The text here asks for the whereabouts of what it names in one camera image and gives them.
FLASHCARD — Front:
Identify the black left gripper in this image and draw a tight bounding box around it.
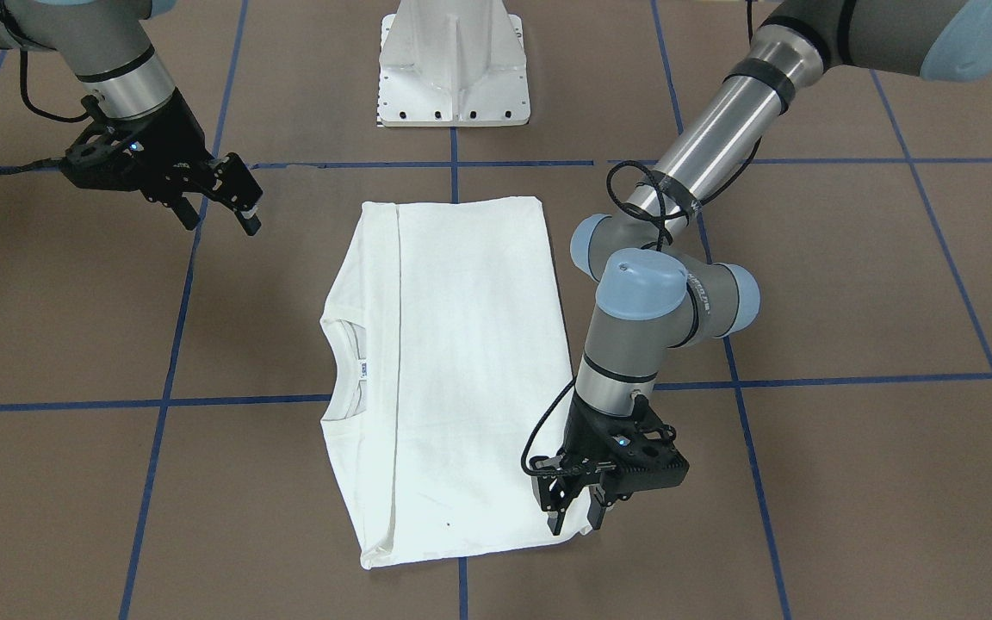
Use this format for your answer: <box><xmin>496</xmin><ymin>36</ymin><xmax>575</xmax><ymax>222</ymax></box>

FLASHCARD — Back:
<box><xmin>529</xmin><ymin>394</ymin><xmax>690</xmax><ymax>536</ymax></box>

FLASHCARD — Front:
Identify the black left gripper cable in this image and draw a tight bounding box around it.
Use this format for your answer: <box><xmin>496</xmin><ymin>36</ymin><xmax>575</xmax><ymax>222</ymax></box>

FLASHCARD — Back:
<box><xmin>520</xmin><ymin>160</ymin><xmax>764</xmax><ymax>480</ymax></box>

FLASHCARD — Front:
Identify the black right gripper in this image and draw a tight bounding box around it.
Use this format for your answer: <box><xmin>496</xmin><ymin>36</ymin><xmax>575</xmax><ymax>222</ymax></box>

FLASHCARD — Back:
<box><xmin>59</xmin><ymin>90</ymin><xmax>264</xmax><ymax>236</ymax></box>

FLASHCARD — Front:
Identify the white long-sleeve printed shirt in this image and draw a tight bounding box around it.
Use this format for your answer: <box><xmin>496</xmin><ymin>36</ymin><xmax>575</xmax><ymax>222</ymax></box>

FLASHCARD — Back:
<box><xmin>320</xmin><ymin>196</ymin><xmax>590</xmax><ymax>570</ymax></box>

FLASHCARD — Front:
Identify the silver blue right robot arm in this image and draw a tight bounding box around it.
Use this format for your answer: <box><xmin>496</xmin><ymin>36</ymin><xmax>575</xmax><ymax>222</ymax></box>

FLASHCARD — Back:
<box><xmin>0</xmin><ymin>1</ymin><xmax>263</xmax><ymax>235</ymax></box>

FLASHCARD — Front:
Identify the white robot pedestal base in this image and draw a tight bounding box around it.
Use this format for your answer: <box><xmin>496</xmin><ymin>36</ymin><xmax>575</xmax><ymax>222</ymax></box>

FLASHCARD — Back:
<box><xmin>375</xmin><ymin>1</ymin><xmax>531</xmax><ymax>128</ymax></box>

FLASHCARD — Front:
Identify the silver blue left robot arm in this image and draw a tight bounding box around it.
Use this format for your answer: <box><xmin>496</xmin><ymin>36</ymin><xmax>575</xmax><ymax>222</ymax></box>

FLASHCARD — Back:
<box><xmin>521</xmin><ymin>1</ymin><xmax>992</xmax><ymax>535</ymax></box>

